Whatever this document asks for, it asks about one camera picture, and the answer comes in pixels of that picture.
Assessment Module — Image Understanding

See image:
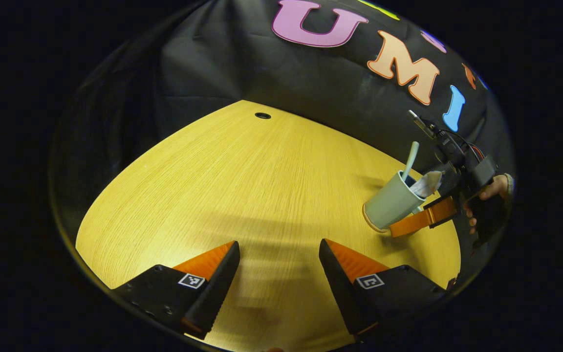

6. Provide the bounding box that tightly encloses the black backdrop cloth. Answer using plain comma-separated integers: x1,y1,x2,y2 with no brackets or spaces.
52,0,514,274

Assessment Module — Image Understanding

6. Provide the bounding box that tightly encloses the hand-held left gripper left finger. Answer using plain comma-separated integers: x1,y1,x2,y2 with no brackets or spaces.
110,240,241,340

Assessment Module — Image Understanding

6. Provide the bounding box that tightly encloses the pale green cup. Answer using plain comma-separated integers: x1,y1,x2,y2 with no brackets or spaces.
363,171,426,233

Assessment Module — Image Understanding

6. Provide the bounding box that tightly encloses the white toothbrush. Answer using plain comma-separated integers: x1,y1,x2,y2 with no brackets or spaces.
401,141,420,180

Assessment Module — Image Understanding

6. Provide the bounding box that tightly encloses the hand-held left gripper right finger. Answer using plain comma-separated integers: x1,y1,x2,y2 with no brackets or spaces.
319,239,447,342

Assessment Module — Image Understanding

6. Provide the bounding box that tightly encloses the white toothpaste tube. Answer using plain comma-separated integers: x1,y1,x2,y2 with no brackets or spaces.
410,170,443,198

